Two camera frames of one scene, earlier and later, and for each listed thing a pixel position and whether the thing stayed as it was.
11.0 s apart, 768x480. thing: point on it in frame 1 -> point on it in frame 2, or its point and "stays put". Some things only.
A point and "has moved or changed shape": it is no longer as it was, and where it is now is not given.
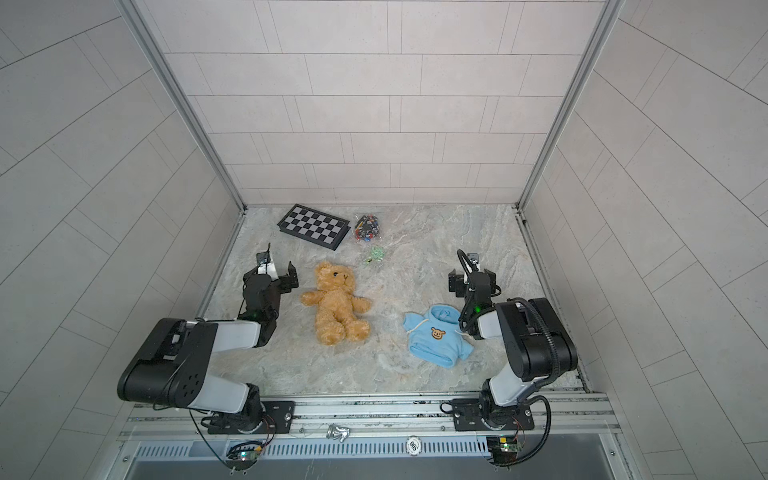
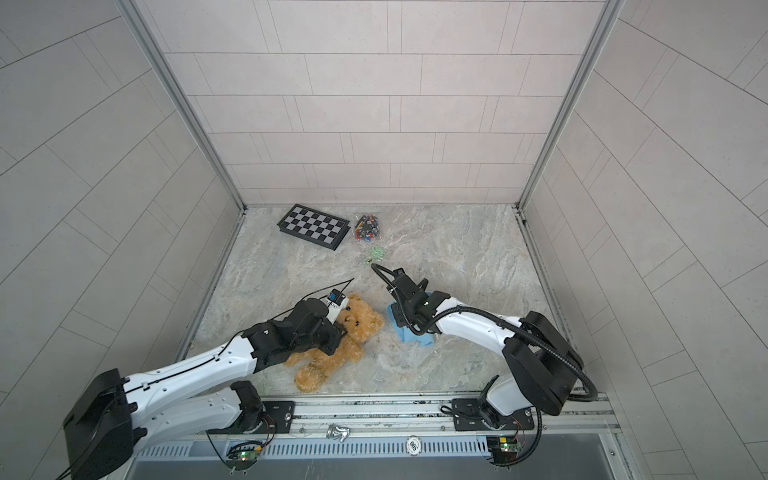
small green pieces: (376, 253) stays put
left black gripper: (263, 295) -> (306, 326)
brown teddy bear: (338, 316) has moved or changed shape
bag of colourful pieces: (367, 228) stays put
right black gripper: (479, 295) -> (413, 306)
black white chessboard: (315, 226) stays put
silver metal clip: (338, 432) stays put
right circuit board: (502, 449) stays put
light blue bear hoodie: (436, 337) -> (406, 334)
